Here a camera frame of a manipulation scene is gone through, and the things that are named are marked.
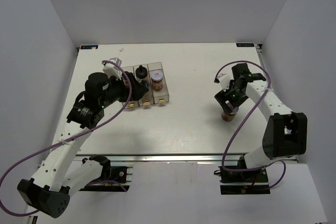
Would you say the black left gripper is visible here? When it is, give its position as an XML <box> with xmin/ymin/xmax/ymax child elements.
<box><xmin>99</xmin><ymin>72</ymin><xmax>149</xmax><ymax>108</ymax></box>

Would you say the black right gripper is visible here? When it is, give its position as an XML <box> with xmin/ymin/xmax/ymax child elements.
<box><xmin>215</xmin><ymin>81</ymin><xmax>249</xmax><ymax>114</ymax></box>

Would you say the black-nozzle white powder bottle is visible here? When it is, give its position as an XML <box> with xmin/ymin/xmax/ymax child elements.
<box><xmin>135</xmin><ymin>65</ymin><xmax>148</xmax><ymax>81</ymax></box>

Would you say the red-label orange spice jar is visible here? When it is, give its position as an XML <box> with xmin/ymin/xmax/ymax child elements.
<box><xmin>151</xmin><ymin>70</ymin><xmax>163</xmax><ymax>90</ymax></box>

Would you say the silver-lid brown spice jar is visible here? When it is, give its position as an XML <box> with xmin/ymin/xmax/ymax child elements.
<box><xmin>222</xmin><ymin>107</ymin><xmax>239</xmax><ymax>122</ymax></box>

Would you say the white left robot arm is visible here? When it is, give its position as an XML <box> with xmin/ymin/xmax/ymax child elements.
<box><xmin>17</xmin><ymin>72</ymin><xmax>150</xmax><ymax>218</ymax></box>

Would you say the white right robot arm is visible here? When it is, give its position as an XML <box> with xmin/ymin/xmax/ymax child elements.
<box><xmin>214</xmin><ymin>60</ymin><xmax>308</xmax><ymax>182</ymax></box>

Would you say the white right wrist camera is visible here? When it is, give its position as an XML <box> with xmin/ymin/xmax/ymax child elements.
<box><xmin>214</xmin><ymin>73</ymin><xmax>230</xmax><ymax>91</ymax></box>

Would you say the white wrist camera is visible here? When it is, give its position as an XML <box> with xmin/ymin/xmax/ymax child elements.
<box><xmin>214</xmin><ymin>73</ymin><xmax>230</xmax><ymax>91</ymax></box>
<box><xmin>102</xmin><ymin>57</ymin><xmax>122</xmax><ymax>80</ymax></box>

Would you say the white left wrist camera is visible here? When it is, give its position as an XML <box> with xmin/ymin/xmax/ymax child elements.
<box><xmin>102</xmin><ymin>57</ymin><xmax>122</xmax><ymax>80</ymax></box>

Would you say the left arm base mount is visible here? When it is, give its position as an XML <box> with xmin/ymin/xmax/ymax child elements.
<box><xmin>80</xmin><ymin>166</ymin><xmax>133</xmax><ymax>193</ymax></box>

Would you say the aluminium table rail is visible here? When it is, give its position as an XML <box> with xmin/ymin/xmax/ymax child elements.
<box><xmin>73</xmin><ymin>153</ymin><xmax>299</xmax><ymax>166</ymax></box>

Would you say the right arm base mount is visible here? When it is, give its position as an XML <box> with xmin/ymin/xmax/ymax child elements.
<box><xmin>213</xmin><ymin>166</ymin><xmax>270</xmax><ymax>195</ymax></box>

